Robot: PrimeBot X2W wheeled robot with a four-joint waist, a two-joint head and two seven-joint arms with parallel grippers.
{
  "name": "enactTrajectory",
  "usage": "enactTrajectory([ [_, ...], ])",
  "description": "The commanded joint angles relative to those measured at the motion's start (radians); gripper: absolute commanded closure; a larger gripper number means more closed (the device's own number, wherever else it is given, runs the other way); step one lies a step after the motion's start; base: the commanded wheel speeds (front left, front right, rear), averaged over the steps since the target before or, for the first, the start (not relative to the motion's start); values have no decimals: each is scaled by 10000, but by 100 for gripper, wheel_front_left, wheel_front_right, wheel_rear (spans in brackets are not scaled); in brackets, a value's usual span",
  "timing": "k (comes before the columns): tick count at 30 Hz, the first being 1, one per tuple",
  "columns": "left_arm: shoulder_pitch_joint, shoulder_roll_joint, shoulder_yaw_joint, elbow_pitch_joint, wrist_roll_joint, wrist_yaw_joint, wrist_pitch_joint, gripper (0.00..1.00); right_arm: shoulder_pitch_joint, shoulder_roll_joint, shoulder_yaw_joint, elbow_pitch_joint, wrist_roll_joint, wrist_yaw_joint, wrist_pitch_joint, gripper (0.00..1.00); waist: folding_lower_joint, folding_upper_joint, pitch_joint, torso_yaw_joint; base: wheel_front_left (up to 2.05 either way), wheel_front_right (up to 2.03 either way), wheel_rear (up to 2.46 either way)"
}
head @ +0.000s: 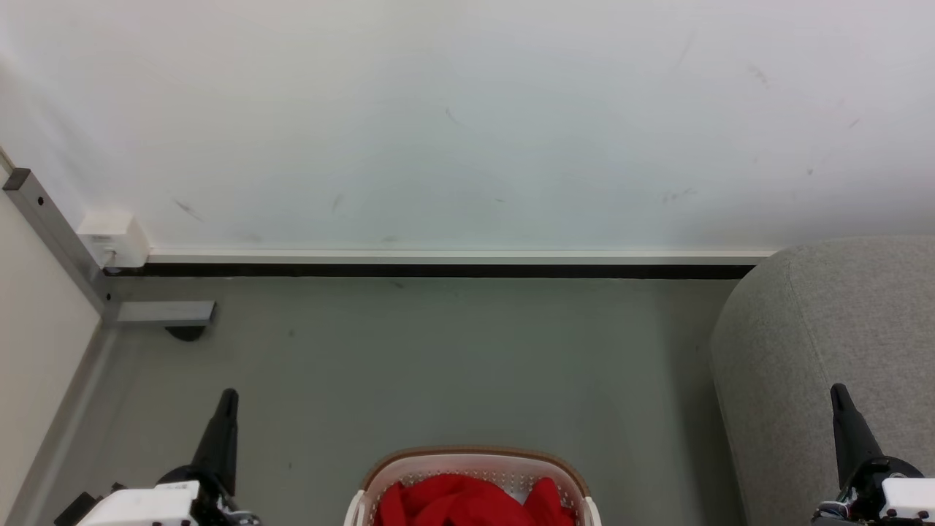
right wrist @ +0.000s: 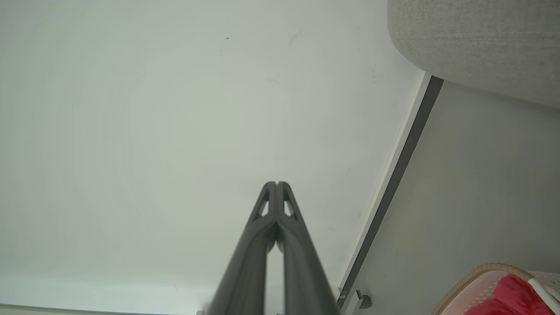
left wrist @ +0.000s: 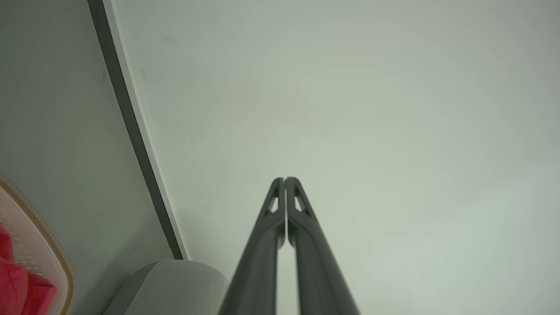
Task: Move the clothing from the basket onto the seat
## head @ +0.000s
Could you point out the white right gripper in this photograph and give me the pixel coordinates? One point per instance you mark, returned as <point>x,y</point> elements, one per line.
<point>895,497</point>

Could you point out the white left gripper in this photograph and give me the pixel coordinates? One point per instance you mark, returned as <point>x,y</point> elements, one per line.
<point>146,505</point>

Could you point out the grey metal frame post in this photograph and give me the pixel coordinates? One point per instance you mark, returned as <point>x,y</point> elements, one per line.
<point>55,234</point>

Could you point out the white and black baseboard strip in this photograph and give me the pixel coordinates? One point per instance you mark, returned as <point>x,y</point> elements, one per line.
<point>453,263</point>

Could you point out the black round levelling foot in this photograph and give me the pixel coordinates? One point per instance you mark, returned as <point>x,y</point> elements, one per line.
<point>185,333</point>

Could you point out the red knit garment white stripe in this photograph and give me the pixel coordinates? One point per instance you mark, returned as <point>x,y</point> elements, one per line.
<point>551,504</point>

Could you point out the grey fabric sofa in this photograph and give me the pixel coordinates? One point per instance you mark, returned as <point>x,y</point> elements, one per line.
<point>825,329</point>

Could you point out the grey metal foot bracket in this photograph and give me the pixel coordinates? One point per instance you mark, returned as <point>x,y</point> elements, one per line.
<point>164,313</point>

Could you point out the plain red garment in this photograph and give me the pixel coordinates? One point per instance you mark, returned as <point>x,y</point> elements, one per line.
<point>453,504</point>

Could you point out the white wall outlet box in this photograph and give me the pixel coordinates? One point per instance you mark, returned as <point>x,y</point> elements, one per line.
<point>117,237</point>

